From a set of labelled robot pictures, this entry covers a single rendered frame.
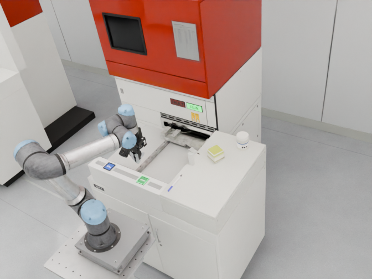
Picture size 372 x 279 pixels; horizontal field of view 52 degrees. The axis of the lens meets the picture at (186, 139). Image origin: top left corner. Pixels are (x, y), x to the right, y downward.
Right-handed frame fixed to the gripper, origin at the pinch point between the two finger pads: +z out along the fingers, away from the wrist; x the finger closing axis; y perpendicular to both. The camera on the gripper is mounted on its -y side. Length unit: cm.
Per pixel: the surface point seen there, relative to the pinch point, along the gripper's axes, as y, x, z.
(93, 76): 198, 266, 111
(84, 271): -54, -2, 29
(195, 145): 48, -5, 23
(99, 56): 207, 253, 82
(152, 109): 59, 36, 13
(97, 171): -4.0, 32.2, 17.3
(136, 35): 54, 32, -45
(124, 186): -4.0, 11.8, 20.8
